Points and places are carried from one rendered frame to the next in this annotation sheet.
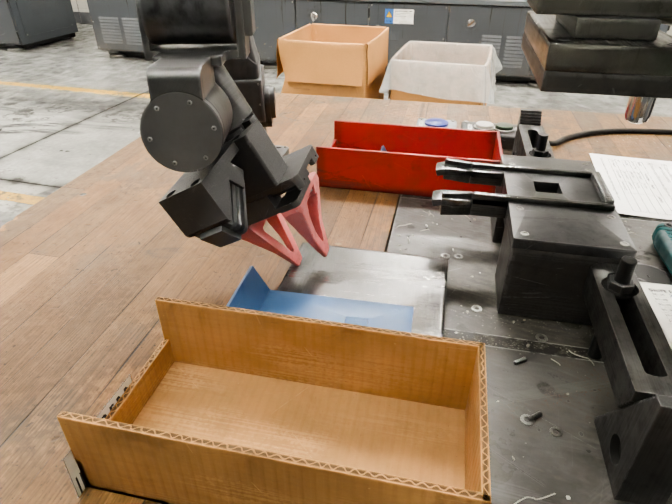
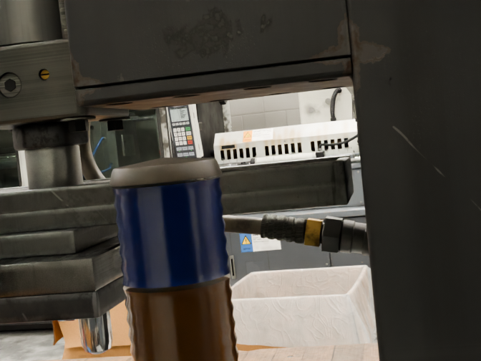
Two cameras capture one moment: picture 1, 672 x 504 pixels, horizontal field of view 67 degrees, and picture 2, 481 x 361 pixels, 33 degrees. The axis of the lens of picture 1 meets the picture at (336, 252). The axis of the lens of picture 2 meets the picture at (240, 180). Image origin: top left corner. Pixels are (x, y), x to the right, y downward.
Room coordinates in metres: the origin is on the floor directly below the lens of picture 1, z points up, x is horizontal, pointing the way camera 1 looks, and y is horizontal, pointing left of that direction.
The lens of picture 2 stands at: (-0.09, -0.34, 1.20)
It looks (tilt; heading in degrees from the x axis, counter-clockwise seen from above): 3 degrees down; 358
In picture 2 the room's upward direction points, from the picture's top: 6 degrees counter-clockwise
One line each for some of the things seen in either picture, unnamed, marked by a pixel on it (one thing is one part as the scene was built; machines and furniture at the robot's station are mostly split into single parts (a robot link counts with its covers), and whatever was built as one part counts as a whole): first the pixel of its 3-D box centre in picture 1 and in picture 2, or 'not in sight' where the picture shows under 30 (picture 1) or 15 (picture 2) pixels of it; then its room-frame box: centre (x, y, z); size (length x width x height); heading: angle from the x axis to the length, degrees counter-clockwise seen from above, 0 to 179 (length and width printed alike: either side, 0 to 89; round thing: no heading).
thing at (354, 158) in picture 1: (409, 158); not in sight; (0.70, -0.11, 0.93); 0.25 x 0.12 x 0.06; 78
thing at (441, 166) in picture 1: (469, 170); not in sight; (0.54, -0.15, 0.98); 0.07 x 0.02 x 0.01; 78
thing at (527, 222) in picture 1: (556, 198); not in sight; (0.47, -0.23, 0.98); 0.20 x 0.10 x 0.01; 168
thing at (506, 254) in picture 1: (547, 234); not in sight; (0.47, -0.23, 0.94); 0.20 x 0.10 x 0.07; 168
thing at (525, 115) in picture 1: (527, 145); not in sight; (0.71, -0.28, 0.95); 0.06 x 0.03 x 0.09; 168
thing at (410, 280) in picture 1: (359, 305); not in sight; (0.38, -0.02, 0.91); 0.17 x 0.16 x 0.02; 168
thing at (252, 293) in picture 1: (322, 311); not in sight; (0.34, 0.01, 0.93); 0.15 x 0.07 x 0.03; 79
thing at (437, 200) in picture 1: (469, 200); not in sight; (0.47, -0.14, 0.98); 0.07 x 0.02 x 0.01; 78
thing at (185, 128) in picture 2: not in sight; (187, 132); (5.06, -0.18, 1.27); 0.23 x 0.18 x 0.38; 164
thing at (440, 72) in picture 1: (442, 97); (306, 346); (2.92, -0.61, 0.40); 0.69 x 0.60 x 0.50; 163
